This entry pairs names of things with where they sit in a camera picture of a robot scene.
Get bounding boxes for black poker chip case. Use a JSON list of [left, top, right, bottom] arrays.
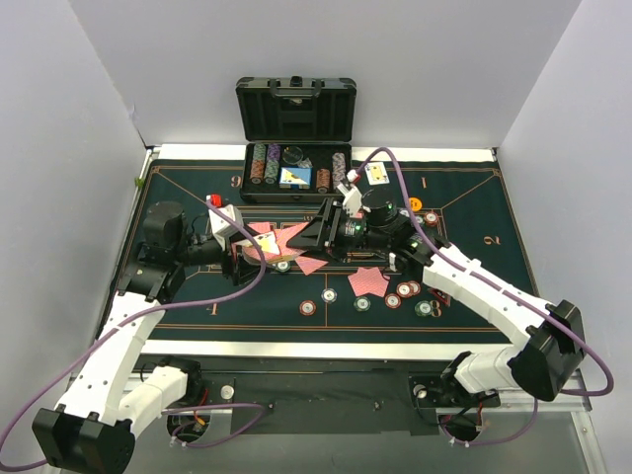
[[235, 76, 356, 204]]

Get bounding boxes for blue poker chip stack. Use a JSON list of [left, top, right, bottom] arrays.
[[321, 288, 338, 303]]

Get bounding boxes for red triangular dealer button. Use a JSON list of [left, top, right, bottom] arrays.
[[431, 288, 451, 307]]

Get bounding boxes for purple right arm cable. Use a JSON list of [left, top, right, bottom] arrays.
[[353, 146, 616, 447]]

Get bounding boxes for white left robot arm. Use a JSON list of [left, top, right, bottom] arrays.
[[32, 201, 255, 473]]

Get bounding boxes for black round button in case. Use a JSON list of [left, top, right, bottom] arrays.
[[281, 145, 303, 165]]

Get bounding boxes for blue card box in case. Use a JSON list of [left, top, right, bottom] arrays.
[[278, 167, 312, 190]]

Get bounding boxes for green red chips in case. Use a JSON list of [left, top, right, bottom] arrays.
[[249, 143, 267, 185]]

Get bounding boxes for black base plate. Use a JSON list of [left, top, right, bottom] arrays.
[[198, 356, 500, 435]]

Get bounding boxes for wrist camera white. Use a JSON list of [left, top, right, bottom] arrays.
[[337, 170, 362, 217], [208, 204, 243, 250]]

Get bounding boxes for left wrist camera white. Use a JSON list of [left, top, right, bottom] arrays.
[[208, 204, 243, 250]]

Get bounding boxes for orange big blind button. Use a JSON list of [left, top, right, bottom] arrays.
[[409, 197, 423, 212]]

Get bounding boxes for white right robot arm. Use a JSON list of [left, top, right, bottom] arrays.
[[287, 191, 585, 404]]

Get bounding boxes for purple green chips in case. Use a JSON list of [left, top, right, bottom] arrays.
[[264, 143, 280, 185]]

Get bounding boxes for face-up card seat one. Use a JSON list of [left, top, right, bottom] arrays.
[[365, 161, 390, 186]]

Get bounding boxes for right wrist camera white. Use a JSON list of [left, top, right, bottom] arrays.
[[337, 170, 362, 217]]

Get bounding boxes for green poker chip stack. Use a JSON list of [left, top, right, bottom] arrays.
[[354, 296, 371, 312]]

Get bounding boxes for red poker chip stack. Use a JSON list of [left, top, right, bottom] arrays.
[[299, 300, 317, 316]]

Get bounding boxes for green poker table mat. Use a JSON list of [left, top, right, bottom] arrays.
[[126, 160, 536, 346]]

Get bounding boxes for red playing card deck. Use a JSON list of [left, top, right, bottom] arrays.
[[254, 222, 307, 264]]

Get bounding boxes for lilac chips in case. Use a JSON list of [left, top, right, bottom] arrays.
[[332, 152, 347, 190]]

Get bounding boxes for red face-down card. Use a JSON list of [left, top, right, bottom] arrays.
[[295, 256, 328, 276]]

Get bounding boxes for orange chips in case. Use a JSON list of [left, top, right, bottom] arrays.
[[316, 168, 331, 194]]

